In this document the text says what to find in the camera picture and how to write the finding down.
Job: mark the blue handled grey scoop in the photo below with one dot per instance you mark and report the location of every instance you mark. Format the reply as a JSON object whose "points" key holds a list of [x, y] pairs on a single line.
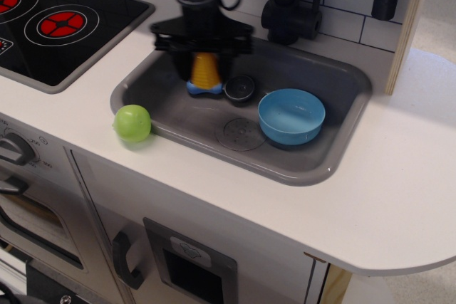
{"points": [[237, 89]]}

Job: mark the blue plastic bowl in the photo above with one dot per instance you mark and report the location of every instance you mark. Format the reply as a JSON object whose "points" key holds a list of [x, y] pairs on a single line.
{"points": [[291, 116]]}

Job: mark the grey dispenser panel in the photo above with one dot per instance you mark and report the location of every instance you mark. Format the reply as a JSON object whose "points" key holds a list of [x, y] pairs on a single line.
{"points": [[191, 267]]}

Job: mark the grey toy oven door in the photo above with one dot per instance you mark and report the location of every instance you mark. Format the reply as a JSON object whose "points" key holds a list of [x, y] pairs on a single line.
{"points": [[41, 219]]}

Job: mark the green toy apple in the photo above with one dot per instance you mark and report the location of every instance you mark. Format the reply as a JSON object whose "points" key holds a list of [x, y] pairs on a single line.
{"points": [[132, 123]]}

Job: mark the black toy faucet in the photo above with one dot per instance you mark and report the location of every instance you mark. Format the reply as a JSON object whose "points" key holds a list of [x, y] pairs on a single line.
{"points": [[287, 20]]}

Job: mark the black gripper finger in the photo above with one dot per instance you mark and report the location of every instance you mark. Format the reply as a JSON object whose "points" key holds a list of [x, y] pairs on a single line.
{"points": [[183, 63], [225, 62]]}

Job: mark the grey plastic sink basin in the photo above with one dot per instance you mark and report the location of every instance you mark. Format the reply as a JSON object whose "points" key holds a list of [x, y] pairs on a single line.
{"points": [[227, 130]]}

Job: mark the yellow toy corn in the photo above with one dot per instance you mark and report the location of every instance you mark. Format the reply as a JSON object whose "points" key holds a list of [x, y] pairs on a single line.
{"points": [[205, 74]]}

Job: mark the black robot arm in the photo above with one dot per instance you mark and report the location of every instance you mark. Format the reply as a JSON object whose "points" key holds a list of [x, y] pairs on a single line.
{"points": [[203, 28]]}

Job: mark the grey oven knob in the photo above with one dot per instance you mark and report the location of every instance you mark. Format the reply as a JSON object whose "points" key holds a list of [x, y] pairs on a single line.
{"points": [[15, 150]]}

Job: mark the black toy stovetop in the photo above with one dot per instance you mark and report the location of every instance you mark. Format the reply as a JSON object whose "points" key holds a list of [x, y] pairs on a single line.
{"points": [[48, 44]]}

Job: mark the wooden side panel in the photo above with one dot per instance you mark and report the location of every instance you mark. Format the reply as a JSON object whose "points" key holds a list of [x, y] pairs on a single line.
{"points": [[407, 33]]}

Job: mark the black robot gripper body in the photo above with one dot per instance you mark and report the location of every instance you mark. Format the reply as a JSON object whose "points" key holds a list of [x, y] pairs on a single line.
{"points": [[202, 27]]}

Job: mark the black cabinet door handle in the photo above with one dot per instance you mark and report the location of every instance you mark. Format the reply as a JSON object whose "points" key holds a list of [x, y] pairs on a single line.
{"points": [[120, 247]]}

